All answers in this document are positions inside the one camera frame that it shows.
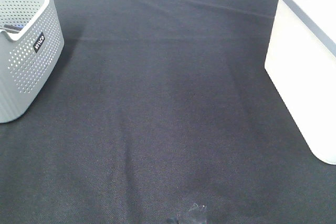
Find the black fabric table cover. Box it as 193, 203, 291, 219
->
1, 0, 335, 223

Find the clear tape piece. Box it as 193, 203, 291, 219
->
187, 203, 207, 224

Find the white storage box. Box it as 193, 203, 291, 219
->
265, 0, 335, 165

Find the grey perforated plastic basket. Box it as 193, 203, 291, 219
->
1, 0, 64, 123

